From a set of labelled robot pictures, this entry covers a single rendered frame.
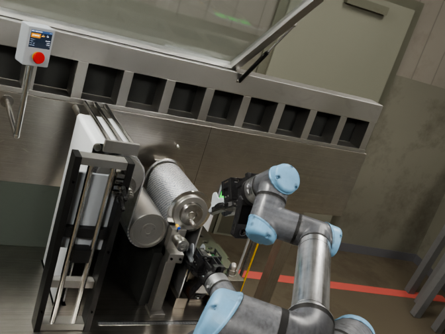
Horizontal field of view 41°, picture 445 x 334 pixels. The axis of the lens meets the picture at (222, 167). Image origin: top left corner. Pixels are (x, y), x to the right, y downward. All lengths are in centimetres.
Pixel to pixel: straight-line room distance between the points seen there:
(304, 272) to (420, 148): 412
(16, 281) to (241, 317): 107
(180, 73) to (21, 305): 90
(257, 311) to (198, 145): 118
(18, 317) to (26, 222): 41
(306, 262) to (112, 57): 100
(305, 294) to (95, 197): 69
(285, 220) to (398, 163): 390
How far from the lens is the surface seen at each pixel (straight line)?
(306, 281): 121
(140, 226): 183
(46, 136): 199
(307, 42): 446
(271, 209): 138
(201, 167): 219
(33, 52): 157
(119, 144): 165
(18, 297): 191
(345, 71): 465
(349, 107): 241
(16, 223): 212
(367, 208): 529
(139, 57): 197
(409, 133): 518
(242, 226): 157
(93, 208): 163
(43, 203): 209
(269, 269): 284
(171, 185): 190
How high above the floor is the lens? 198
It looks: 18 degrees down
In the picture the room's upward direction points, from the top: 18 degrees clockwise
